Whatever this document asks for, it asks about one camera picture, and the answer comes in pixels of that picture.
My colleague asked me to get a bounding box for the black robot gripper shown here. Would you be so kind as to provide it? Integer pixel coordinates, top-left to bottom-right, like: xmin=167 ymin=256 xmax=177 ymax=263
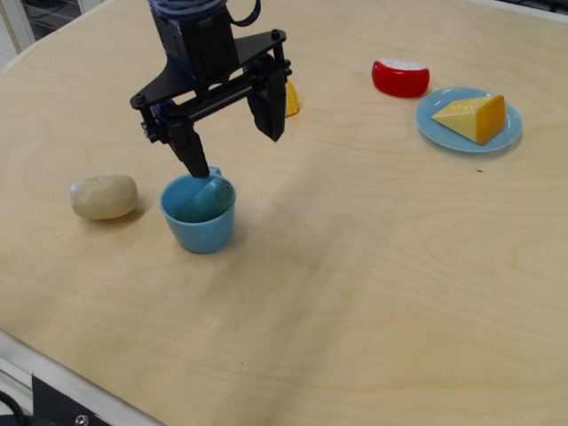
xmin=130 ymin=11 xmax=291 ymax=178

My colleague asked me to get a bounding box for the green toy cucumber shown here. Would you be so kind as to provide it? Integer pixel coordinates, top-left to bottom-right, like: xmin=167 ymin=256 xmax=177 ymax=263
xmin=176 ymin=177 xmax=236 ymax=223

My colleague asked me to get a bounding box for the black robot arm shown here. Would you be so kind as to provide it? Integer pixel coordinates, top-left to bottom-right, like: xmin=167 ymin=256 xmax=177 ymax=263
xmin=130 ymin=1 xmax=291 ymax=178

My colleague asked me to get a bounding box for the light blue plastic cup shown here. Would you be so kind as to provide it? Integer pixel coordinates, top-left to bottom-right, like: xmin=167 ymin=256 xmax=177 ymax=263
xmin=159 ymin=167 xmax=236 ymax=254

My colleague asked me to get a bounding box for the yellow toy corn piece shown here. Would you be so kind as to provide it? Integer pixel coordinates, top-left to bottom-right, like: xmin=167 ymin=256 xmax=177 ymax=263
xmin=285 ymin=80 xmax=300 ymax=117

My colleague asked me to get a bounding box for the beige toy potato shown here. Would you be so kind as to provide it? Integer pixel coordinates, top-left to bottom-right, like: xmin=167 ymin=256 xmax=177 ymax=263
xmin=69 ymin=174 xmax=138 ymax=220

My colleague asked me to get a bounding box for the yellow toy cheese wedge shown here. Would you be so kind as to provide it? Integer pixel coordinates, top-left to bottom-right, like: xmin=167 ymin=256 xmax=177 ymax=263
xmin=430 ymin=95 xmax=507 ymax=146

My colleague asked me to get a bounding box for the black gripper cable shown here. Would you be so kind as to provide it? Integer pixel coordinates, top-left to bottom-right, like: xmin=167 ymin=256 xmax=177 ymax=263
xmin=228 ymin=0 xmax=263 ymax=27

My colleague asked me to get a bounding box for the aluminium table frame rail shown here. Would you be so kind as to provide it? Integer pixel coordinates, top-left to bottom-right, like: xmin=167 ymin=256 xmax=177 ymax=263
xmin=1 ymin=331 xmax=159 ymax=425

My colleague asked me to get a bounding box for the black corner bracket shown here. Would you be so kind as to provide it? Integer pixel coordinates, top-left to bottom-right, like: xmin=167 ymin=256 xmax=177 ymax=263
xmin=32 ymin=375 xmax=109 ymax=426

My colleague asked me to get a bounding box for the black cable bottom left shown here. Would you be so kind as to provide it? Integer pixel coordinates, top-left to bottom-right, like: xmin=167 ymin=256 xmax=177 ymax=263
xmin=0 ymin=390 xmax=28 ymax=426

